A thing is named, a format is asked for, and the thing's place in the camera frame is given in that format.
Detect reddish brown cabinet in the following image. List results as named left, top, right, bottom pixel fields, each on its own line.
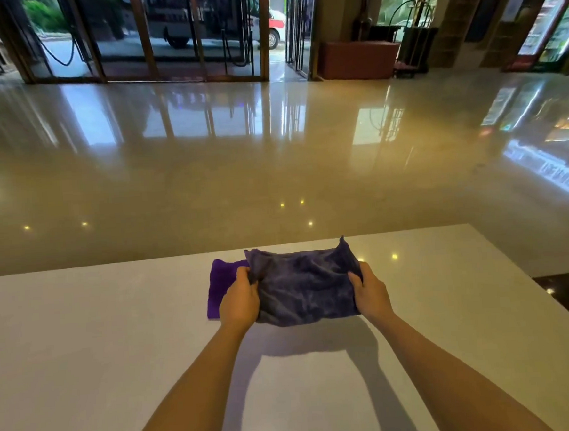
left=316, top=36, right=403, bottom=84

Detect person's right forearm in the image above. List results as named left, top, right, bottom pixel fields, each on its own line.
left=367, top=302, right=554, bottom=431

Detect lit drinks fridge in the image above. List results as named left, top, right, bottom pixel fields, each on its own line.
left=501, top=0, right=569, bottom=75

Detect brass luggage cart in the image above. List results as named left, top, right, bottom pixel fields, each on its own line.
left=389, top=0, right=452, bottom=80

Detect purple microfiber cloth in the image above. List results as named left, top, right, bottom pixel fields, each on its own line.
left=203, top=257, right=254, bottom=321

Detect person's left hand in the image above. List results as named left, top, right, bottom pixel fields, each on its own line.
left=215, top=265, right=263, bottom=335

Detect grey microfiber cloth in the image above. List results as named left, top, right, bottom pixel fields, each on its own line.
left=243, top=235, right=367, bottom=330

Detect person's left forearm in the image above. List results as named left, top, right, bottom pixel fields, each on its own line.
left=116, top=323, right=261, bottom=431

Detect wooden framed glass doors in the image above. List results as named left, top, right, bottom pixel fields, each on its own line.
left=0, top=0, right=277, bottom=99

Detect person's right hand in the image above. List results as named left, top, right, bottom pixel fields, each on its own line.
left=347, top=259, right=397, bottom=327

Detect dark tall vase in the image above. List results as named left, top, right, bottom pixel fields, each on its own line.
left=349, top=0, right=376, bottom=42

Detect black hanging hose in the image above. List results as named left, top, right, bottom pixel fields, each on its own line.
left=37, top=32, right=84, bottom=69

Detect white and red vehicle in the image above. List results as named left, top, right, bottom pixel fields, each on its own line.
left=119, top=0, right=288, bottom=59

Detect open glass side door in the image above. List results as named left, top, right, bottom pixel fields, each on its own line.
left=280, top=0, right=325, bottom=81

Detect dark framed wall board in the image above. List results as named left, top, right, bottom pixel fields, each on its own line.
left=462, top=0, right=503, bottom=44

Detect wooden lattice wall panel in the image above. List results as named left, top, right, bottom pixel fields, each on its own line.
left=425, top=0, right=488, bottom=70

